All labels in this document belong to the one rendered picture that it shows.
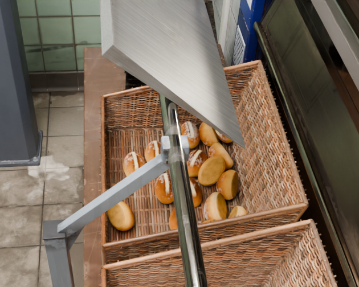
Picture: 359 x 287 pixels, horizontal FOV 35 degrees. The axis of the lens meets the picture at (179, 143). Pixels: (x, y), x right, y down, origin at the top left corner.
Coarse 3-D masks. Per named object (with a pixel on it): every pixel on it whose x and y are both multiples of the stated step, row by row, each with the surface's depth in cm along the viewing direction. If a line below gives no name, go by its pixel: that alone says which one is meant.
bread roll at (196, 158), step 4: (192, 152) 169; (196, 152) 168; (200, 152) 169; (192, 156) 167; (196, 156) 167; (200, 156) 167; (204, 156) 169; (188, 160) 167; (192, 160) 166; (196, 160) 166; (200, 160) 167; (204, 160) 168; (188, 164) 166; (192, 164) 166; (196, 164) 166; (200, 164) 167; (188, 168) 166; (192, 168) 166; (196, 168) 166; (192, 172) 166; (196, 172) 166; (192, 176) 167; (196, 176) 167
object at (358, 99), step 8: (304, 0) 135; (312, 8) 130; (312, 16) 130; (320, 24) 125; (320, 32) 126; (328, 40) 121; (328, 48) 122; (336, 56) 118; (336, 64) 118; (344, 64) 114; (344, 72) 114; (344, 80) 114; (352, 80) 110; (352, 88) 111; (352, 96) 111
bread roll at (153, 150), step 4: (152, 144) 170; (156, 144) 170; (160, 144) 170; (148, 148) 170; (152, 148) 169; (156, 148) 169; (148, 152) 169; (152, 152) 168; (156, 152) 168; (160, 152) 168; (148, 156) 169; (152, 156) 168; (148, 160) 169
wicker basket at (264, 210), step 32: (256, 64) 168; (256, 96) 165; (128, 128) 181; (160, 128) 182; (256, 128) 162; (256, 160) 158; (288, 160) 141; (256, 192) 156; (288, 192) 138; (160, 224) 156; (224, 224) 131; (256, 224) 133; (128, 256) 137
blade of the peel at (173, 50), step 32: (128, 0) 115; (160, 0) 128; (192, 0) 145; (128, 32) 106; (160, 32) 117; (192, 32) 131; (128, 64) 96; (160, 64) 108; (192, 64) 119; (192, 96) 109; (224, 96) 122; (224, 128) 112
